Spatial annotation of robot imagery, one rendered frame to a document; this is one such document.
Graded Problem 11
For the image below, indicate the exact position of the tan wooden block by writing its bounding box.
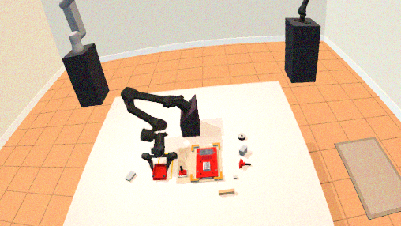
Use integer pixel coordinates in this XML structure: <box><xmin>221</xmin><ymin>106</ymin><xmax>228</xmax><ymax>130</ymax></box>
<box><xmin>219</xmin><ymin>189</ymin><xmax>235</xmax><ymax>195</ymax></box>

